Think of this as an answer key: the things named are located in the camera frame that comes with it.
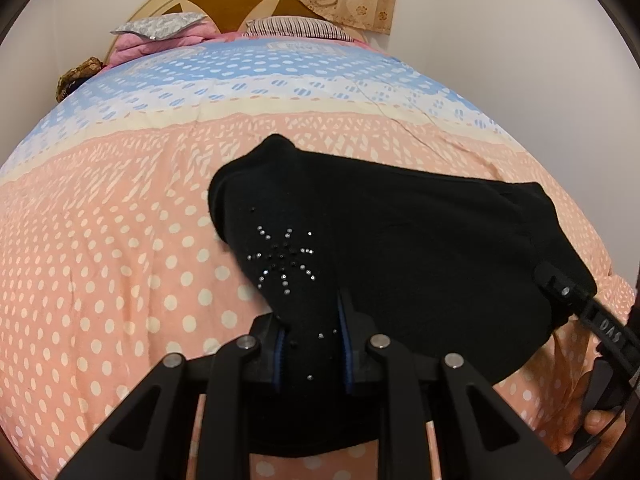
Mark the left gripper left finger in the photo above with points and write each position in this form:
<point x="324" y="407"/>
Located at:
<point x="149" y="435"/>

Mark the black pants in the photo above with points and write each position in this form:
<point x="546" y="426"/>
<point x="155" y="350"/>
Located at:
<point x="440" y="263"/>

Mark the person's right hand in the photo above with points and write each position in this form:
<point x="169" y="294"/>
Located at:
<point x="595" y="422"/>

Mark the peach blue polka-dot bedspread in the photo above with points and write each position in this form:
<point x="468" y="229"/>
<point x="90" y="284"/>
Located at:
<point x="109" y="259"/>

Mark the brown patterned cloth bundle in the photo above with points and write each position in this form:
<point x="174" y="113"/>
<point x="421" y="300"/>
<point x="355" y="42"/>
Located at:
<point x="75" y="77"/>

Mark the pink folded blanket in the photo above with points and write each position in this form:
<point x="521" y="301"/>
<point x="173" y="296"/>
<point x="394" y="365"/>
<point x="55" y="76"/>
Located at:
<point x="129" y="47"/>

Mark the striped pillow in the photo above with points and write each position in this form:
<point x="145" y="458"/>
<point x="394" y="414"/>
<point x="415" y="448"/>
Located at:
<point x="296" y="26"/>

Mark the grey patterned pillow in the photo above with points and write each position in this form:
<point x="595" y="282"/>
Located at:
<point x="160" y="27"/>

